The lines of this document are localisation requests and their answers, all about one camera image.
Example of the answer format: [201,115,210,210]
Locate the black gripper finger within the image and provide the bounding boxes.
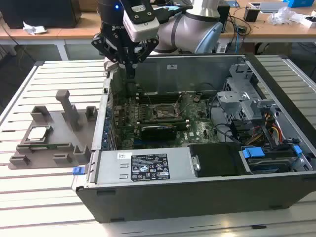
[91,34,131,80]
[130,37,159,80]

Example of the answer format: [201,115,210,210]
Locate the silver socket cover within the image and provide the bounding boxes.
[174,95,190,117]

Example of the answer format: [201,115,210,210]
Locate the silver CPU chip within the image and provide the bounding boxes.
[27,126,51,142]

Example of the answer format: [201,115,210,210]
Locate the CPU socket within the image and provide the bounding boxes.
[152,102,180,121]

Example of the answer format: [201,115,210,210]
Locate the long wooden desk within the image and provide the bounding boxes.
[0,2,316,61]

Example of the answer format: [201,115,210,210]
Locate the large black box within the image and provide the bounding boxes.
[0,0,79,28]

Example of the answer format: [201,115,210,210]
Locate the crumpled white paper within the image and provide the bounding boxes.
[23,21,47,35]

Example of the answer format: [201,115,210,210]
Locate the black graphics card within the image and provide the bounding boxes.
[140,124,177,141]

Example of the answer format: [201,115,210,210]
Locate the black speaker box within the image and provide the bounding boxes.
[217,4,230,34]

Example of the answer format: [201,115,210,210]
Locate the green motherboard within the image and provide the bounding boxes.
[112,92,223,150]

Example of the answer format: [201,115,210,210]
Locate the grey parts rack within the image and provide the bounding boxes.
[8,90,98,170]

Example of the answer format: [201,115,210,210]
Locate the silver drive cage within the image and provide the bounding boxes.
[217,63,275,121]

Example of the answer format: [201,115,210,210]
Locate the silver power supply unit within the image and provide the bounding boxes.
[95,148,196,185]

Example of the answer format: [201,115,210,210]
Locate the black drive bay cover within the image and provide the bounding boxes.
[189,143,245,178]

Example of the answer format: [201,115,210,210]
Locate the white flat tray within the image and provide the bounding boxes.
[249,1,289,13]

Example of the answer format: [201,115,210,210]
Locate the clear plastic bag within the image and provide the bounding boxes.
[268,6,301,25]

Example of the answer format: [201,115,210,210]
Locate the open black PC case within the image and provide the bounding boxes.
[71,52,316,224]

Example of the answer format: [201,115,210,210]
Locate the blue cardboard box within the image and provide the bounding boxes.
[282,0,304,9]

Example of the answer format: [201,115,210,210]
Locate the hard disk in blue carrier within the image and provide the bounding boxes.
[238,145,301,173]

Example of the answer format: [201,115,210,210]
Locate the white cardboard box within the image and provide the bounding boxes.
[300,15,316,29]

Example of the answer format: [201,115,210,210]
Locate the grey case handle latch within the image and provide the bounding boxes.
[103,58,119,73]

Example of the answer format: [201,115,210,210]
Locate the black cable tangle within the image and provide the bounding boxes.
[229,12,252,54]

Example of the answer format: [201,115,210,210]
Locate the black internal cable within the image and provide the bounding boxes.
[208,95,244,146]

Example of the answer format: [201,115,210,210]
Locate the red yellow orange wires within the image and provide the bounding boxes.
[263,112,283,145]

